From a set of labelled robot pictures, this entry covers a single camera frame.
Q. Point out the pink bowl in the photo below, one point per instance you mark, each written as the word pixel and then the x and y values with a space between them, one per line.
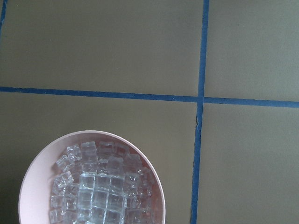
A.
pixel 34 197

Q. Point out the clear ice cubes pile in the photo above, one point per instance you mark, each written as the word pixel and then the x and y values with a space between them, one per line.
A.
pixel 101 183

